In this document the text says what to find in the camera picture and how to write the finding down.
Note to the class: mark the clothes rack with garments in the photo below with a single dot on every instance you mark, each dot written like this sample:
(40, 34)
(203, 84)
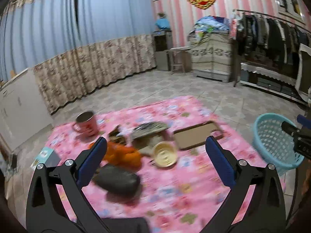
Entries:
(271, 54)

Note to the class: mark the small torn wrapper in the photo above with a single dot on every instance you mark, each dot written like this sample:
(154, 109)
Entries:
(116, 136)

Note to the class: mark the blue potted plant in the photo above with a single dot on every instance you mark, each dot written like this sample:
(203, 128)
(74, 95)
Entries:
(162, 22)

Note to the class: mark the teal plastic basket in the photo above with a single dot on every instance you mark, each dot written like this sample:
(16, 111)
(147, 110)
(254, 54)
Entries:
(273, 144)

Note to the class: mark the window picture on wall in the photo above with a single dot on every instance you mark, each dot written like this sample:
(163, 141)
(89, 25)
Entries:
(290, 8)

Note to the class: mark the white cabinet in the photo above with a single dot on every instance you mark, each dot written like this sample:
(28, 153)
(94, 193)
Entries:
(23, 109)

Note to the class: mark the brown phone case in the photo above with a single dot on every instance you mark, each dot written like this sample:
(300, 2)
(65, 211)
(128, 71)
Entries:
(196, 135)

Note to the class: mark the blue floral curtain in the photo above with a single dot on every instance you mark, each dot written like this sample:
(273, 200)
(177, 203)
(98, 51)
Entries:
(76, 46)

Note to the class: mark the pink metal mug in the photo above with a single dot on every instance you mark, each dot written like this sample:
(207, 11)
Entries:
(85, 124)

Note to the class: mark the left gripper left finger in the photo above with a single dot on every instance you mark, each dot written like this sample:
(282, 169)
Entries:
(45, 211)

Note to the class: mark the small metal stool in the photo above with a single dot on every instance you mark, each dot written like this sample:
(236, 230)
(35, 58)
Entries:
(180, 59)

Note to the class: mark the pile of clothes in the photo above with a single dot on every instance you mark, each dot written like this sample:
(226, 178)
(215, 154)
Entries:
(209, 24)

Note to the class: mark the covered storage chest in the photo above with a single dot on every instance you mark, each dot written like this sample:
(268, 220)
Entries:
(211, 55)

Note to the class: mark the water dispenser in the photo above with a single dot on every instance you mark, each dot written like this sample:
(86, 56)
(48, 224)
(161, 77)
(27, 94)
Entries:
(163, 42)

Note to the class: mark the pink floral tablecloth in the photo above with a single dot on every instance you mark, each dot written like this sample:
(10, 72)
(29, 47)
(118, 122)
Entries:
(182, 198)

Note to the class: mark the cream round lid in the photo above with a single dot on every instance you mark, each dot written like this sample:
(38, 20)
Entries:
(164, 154)

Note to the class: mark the light blue tissue box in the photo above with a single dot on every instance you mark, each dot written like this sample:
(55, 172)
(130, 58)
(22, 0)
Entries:
(47, 156)

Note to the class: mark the brown paper bag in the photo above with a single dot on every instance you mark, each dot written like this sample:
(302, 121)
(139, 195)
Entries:
(145, 144)

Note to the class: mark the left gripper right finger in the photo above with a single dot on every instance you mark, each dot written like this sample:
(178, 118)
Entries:
(255, 202)

